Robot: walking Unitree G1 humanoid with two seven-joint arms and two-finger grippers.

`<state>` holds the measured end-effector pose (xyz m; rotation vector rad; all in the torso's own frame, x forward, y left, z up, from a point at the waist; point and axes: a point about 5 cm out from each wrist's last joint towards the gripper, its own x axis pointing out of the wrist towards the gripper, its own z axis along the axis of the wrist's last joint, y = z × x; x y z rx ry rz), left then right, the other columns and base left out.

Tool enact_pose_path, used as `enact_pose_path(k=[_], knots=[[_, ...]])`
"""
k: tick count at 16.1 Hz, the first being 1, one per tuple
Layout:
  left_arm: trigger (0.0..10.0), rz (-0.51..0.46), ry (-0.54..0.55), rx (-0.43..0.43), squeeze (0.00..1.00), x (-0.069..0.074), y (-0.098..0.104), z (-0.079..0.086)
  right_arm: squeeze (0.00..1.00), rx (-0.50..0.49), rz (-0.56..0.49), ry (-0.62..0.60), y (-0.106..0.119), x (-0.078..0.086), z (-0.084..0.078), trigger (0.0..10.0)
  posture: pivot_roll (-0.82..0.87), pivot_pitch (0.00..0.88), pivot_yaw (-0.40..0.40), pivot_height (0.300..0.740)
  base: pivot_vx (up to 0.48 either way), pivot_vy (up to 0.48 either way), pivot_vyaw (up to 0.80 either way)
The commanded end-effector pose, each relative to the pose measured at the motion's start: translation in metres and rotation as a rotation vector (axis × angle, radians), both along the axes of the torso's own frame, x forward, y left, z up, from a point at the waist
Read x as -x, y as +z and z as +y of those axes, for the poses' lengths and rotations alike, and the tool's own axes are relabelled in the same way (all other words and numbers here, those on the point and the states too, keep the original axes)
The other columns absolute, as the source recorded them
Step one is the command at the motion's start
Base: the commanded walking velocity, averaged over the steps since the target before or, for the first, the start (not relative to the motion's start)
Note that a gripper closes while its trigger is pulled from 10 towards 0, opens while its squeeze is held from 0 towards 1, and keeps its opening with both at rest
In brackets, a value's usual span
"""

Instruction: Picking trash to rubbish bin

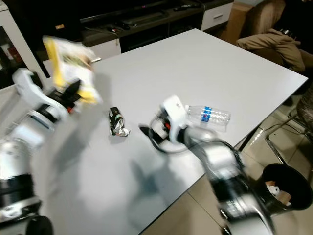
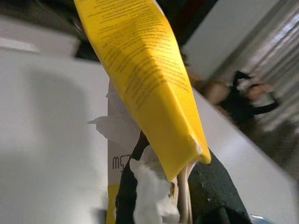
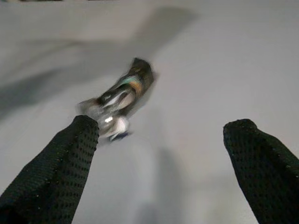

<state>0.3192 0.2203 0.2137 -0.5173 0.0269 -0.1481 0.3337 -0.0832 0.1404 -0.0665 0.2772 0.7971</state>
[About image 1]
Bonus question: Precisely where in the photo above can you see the yellow white snack bag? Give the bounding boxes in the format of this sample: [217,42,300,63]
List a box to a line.
[42,34,99,104]

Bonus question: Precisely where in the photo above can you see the black rubbish bin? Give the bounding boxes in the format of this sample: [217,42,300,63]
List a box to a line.
[261,163,307,212]

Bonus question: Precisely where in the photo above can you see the paper trash piece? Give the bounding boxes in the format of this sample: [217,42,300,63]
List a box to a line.
[265,181,292,203]

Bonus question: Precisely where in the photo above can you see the crumpled black silver wrapper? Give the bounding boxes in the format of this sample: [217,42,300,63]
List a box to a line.
[109,106,131,137]

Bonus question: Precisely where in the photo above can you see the clear bottle blue label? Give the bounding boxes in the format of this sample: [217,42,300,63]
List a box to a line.
[185,104,232,130]

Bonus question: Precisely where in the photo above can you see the white glass door cabinet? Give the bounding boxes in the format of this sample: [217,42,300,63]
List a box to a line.
[0,2,45,90]

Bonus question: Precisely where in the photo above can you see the dark tv stand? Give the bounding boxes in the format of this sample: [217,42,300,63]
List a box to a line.
[43,0,234,62]

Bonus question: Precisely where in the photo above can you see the black remote control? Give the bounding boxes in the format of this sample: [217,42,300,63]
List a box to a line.
[173,3,194,12]

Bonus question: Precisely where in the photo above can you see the white drawer unit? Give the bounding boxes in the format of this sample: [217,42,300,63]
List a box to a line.
[200,1,234,31]

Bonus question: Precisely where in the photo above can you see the brown cardboard box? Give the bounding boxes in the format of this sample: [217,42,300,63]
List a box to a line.
[221,2,251,43]

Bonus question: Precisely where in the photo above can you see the seated person khaki trousers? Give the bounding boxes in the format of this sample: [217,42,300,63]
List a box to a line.
[235,0,313,75]

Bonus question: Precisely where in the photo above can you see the brown upholstered chair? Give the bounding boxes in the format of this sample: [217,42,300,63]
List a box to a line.
[244,0,287,38]

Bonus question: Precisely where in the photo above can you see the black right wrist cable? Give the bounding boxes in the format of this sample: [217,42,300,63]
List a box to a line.
[150,131,191,155]

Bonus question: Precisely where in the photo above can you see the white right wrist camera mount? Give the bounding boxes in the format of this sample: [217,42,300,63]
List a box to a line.
[159,94,192,143]

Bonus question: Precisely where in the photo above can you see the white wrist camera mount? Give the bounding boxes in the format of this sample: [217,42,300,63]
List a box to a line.
[12,68,50,109]
[159,94,192,143]

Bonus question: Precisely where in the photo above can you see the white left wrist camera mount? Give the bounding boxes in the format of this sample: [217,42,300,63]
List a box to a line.
[12,68,50,109]

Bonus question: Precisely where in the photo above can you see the black metal frame chair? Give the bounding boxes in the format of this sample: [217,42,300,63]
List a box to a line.
[239,82,313,166]

